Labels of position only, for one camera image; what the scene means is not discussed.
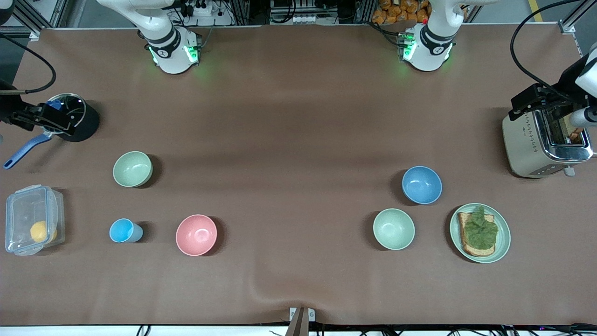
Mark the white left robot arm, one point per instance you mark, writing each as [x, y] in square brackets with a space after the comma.
[429, 46]

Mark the clear plastic container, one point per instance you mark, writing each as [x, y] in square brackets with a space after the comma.
[23, 210]

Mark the pink bowl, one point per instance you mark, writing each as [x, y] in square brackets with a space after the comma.
[196, 234]

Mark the yellow orange fruit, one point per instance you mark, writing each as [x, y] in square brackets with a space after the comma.
[41, 231]

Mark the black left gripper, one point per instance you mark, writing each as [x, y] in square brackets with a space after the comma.
[563, 88]

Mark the light green bowl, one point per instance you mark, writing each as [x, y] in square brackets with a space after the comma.
[394, 228]
[132, 169]

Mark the green lettuce leaf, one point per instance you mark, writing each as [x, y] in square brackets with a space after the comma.
[480, 231]

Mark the bag of orange snacks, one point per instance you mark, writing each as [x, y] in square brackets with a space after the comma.
[396, 11]

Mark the toast slice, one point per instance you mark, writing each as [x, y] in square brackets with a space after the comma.
[475, 252]

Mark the metal clamp bracket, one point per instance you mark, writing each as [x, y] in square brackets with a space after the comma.
[301, 319]

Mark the blue bowl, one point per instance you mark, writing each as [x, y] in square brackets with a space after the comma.
[422, 185]

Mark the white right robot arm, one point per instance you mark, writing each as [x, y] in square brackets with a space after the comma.
[168, 46]

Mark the glass lid with blue knob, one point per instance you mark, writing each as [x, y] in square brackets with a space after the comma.
[75, 105]

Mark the white power strip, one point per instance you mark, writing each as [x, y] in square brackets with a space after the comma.
[308, 19]

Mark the brown bread piece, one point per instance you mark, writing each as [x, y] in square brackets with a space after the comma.
[576, 136]

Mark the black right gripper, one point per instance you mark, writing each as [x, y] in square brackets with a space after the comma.
[7, 108]

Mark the silver toaster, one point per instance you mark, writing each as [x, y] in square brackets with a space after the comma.
[524, 149]

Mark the blue cup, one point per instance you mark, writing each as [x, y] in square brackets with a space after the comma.
[122, 230]

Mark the light green plate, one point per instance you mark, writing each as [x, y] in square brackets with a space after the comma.
[503, 233]

